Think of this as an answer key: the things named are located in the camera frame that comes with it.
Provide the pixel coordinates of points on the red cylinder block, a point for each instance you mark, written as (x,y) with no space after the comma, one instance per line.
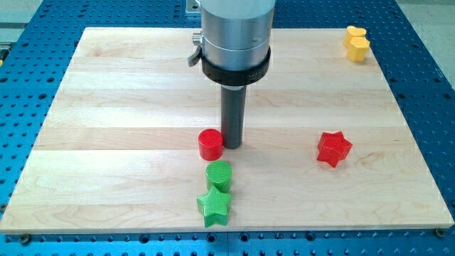
(210,143)

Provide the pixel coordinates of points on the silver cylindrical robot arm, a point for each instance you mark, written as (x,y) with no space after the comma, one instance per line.
(233,44)

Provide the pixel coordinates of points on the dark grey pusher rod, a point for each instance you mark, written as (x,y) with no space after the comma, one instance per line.
(232,115)

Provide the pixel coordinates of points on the green cylinder block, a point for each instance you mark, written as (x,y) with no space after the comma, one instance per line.
(219,174)

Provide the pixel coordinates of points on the green star block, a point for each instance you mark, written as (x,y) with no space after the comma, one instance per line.
(214,207)

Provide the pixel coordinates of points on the light wooden board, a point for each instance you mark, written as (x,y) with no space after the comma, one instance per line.
(118,150)

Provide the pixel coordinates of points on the red star block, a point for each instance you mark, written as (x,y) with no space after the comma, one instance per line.
(333,147)

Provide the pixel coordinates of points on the yellow hexagon block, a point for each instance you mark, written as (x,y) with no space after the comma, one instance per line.
(357,49)

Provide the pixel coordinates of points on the yellow heart block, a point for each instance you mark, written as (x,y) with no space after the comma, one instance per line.
(352,32)

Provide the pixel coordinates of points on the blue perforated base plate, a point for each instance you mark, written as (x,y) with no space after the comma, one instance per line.
(36,64)

